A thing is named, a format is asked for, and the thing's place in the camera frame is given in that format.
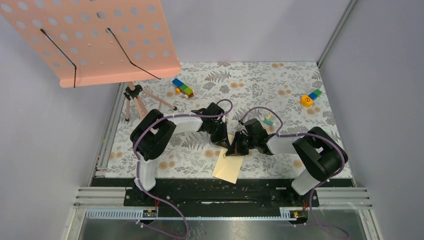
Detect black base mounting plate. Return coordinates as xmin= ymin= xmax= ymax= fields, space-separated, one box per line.
xmin=90 ymin=177 xmax=355 ymax=219

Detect yellow blue green toy blocks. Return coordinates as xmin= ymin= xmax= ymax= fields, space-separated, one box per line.
xmin=300 ymin=89 xmax=323 ymax=108

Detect cream envelope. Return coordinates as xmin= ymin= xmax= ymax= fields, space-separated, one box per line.
xmin=212 ymin=147 xmax=244 ymax=184

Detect floral patterned table mat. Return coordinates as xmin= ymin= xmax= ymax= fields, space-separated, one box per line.
xmin=104 ymin=62 xmax=343 ymax=179

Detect pink tripod music stand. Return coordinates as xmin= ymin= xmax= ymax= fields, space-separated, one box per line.
xmin=0 ymin=0 xmax=181 ymax=117

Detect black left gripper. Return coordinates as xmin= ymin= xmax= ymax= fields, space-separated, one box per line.
xmin=206 ymin=120 xmax=230 ymax=149

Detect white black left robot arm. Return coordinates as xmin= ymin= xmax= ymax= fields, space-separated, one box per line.
xmin=130 ymin=102 xmax=231 ymax=206

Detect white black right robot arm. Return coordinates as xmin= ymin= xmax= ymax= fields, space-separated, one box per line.
xmin=226 ymin=119 xmax=348 ymax=206

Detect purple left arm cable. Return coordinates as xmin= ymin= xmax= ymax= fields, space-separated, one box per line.
xmin=132 ymin=98 xmax=234 ymax=240

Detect small cream crumb piece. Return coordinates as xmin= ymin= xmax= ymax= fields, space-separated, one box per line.
xmin=265 ymin=113 xmax=274 ymax=120

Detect multicolour toy block car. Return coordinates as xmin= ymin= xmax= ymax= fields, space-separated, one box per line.
xmin=172 ymin=78 xmax=194 ymax=99

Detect white green glue stick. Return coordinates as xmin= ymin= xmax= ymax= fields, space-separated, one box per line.
xmin=262 ymin=118 xmax=274 ymax=126

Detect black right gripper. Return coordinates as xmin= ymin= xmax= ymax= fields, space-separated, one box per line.
xmin=226 ymin=132 xmax=258 ymax=157

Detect aluminium frame rail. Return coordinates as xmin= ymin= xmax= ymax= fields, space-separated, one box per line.
xmin=66 ymin=178 xmax=382 ymax=240

